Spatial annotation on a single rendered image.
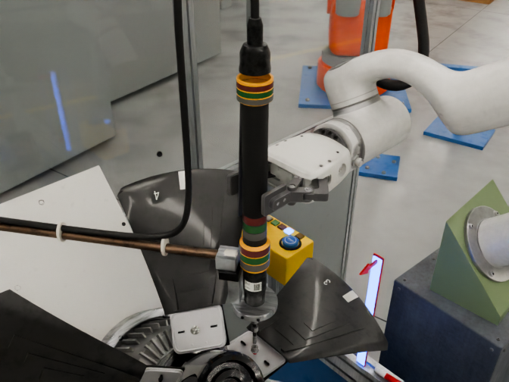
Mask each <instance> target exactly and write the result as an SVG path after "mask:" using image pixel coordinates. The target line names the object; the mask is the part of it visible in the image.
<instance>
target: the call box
mask: <svg viewBox="0 0 509 382"><path fill-rule="evenodd" d="M269 216H271V215H269ZM271 217H272V216H271ZM272 218H273V220H275V219H276V218H274V217H272ZM276 220H277V219H276ZM277 221H279V220H277ZM270 222H271V221H270ZM270 222H267V236H268V237H269V238H270V266H269V268H268V269H267V274H269V275H270V276H271V277H272V278H274V279H275V280H277V281H279V282H280V283H281V284H282V285H284V286H285V285H286V283H287V282H288V281H289V279H290V278H291V277H292V276H293V274H294V273H295V272H296V271H297V270H298V269H299V267H300V266H301V264H302V263H303V262H304V260H305V259H306V258H313V248H314V241H313V240H310V239H309V238H307V237H306V236H304V238H303V239H301V240H299V241H298V246H297V247H295V248H286V247H285V246H283V241H282V239H283V237H285V236H288V234H287V233H285V232H284V230H285V229H284V230H281V229H279V228H277V226H278V225H279V224H278V225H277V226H273V225H272V224H271V223H270ZM279 222H280V224H283V222H281V221H279ZM284 225H286V224H284ZM286 226H287V225H286ZM288 227H289V226H287V228H288ZM287 228H286V229H287ZM289 228H291V227H289ZM291 229H292V228H291ZM293 230H294V229H293ZM296 234H298V231H296V230H294V232H293V233H291V234H290V235H292V236H295V235H296Z"/></svg>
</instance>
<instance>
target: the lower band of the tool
mask: <svg viewBox="0 0 509 382"><path fill-rule="evenodd" d="M242 238H243V236H242V237H241V238H240V240H239V243H240V246H241V247H242V248H243V249H246V250H248V251H251V252H259V251H262V250H264V249H266V248H267V247H268V246H269V245H270V238H269V237H268V236H267V242H266V243H265V244H264V245H263V246H260V247H250V246H247V245H245V244H244V243H243V241H242ZM241 268H242V267H241ZM242 269H243V268H242ZM243 270H244V269H243ZM244 271H246V270H244ZM264 271H266V269H265V270H264ZM246 272H248V273H252V274H258V273H261V272H263V271H260V272H250V271H246Z"/></svg>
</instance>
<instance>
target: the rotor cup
mask: <svg viewBox="0 0 509 382"><path fill-rule="evenodd" d="M212 350H221V349H220V348H215V349H206V350H202V351H197V352H188V353H183V354H177V353H176V352H175V351H174V349H173V350H171V351H170V352H169V353H168V354H167V355H166V356H165V357H164V359H163V360H162V362H161V363H160V364H159V365H160V366H172V367H184V368H185V371H184V372H183V376H182V378H181V379H180V382H264V376H263V374H262V372H261V370H260V368H259V367H258V365H257V364H256V362H255V361H254V360H253V359H252V358H250V357H249V356H247V355H246V354H244V353H242V352H239V351H235V350H224V351H222V352H210V351H212Z"/></svg>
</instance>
